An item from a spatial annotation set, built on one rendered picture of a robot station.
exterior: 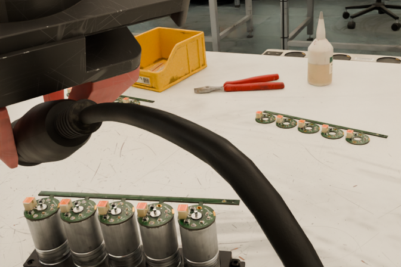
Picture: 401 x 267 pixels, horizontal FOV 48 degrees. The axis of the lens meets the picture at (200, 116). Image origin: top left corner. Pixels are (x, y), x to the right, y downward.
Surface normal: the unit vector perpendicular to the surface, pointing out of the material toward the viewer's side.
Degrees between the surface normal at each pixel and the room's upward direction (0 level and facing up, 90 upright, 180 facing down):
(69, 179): 0
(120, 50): 29
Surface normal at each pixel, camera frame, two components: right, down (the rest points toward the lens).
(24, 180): -0.09, -0.90
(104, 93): 0.42, 0.89
